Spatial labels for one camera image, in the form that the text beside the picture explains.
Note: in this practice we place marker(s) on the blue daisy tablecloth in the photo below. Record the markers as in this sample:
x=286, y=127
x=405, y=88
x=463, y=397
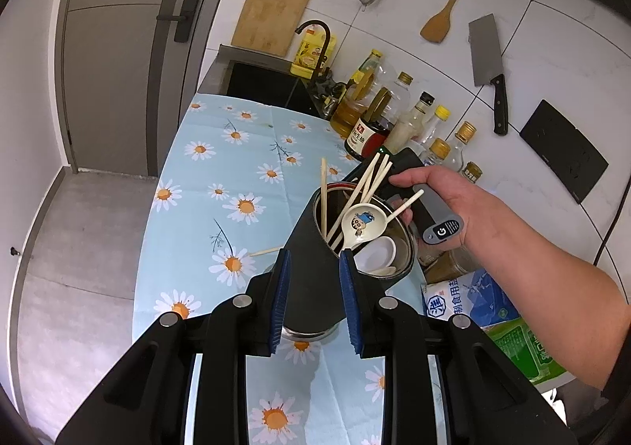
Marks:
x=222, y=169

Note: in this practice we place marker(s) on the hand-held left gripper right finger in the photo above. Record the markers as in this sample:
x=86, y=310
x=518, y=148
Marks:
x=351, y=302

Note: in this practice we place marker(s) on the black kitchen sink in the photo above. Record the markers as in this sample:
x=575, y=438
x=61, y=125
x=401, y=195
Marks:
x=256, y=80

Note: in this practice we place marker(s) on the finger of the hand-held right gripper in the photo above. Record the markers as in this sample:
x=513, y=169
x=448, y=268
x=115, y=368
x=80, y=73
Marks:
x=356, y=174

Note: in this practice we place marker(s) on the person's right forearm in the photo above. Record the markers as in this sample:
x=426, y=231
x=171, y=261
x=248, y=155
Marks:
x=542, y=287

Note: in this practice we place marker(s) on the bunch of cream chopsticks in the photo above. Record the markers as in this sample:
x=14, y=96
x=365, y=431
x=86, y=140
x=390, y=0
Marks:
x=324, y=203

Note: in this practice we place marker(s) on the beige spice jar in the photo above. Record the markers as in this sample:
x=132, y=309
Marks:
x=451, y=270
x=430, y=255

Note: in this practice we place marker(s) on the single cream chopstick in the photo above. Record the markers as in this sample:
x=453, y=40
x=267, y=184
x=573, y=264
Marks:
x=266, y=252

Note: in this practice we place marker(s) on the tall gold cap clear bottle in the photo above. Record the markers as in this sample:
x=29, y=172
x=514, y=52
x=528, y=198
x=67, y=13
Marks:
x=464, y=132

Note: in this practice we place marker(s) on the black utensil holder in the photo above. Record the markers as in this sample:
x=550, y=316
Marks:
x=310, y=277

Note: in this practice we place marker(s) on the yellow cap amber oil bottle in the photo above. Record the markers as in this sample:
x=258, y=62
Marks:
x=347, y=114

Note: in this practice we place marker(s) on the black cap clear bottle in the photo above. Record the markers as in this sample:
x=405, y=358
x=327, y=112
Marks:
x=411, y=122

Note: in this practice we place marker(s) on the gold cap green label bottle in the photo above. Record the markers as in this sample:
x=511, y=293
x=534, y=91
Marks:
x=473, y=171

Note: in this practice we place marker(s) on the bamboo cutting board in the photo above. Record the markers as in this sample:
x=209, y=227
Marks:
x=271, y=13

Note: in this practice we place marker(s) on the person's right hand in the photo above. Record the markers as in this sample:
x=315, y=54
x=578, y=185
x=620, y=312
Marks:
x=453, y=193

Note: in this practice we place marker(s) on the black faucet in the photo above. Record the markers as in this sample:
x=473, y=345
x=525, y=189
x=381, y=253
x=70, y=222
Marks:
x=325, y=45

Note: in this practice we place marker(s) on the white ceramic spoon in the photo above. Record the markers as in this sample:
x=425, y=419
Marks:
x=377, y=252

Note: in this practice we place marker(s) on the cream cartoon print spoon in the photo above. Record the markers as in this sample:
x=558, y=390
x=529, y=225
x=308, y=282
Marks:
x=362, y=223

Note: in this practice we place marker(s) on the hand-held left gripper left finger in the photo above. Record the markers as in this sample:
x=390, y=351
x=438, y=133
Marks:
x=280, y=302

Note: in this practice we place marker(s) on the black wall board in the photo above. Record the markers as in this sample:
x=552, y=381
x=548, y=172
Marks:
x=562, y=149

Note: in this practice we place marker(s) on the blue white salt bag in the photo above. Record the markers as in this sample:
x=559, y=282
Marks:
x=458, y=302

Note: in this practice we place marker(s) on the green sugar bag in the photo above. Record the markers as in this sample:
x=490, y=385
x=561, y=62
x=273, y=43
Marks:
x=522, y=346

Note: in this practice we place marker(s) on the soy sauce bottle red label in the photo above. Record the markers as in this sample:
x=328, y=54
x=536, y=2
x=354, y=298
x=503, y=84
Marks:
x=365, y=137

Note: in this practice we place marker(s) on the grey door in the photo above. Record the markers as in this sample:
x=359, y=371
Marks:
x=113, y=55

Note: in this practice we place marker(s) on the yellow oil jug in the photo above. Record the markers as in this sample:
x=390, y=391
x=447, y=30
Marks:
x=308, y=53

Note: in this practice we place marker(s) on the yellow cap clear bottle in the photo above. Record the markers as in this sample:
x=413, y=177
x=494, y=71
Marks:
x=440, y=113

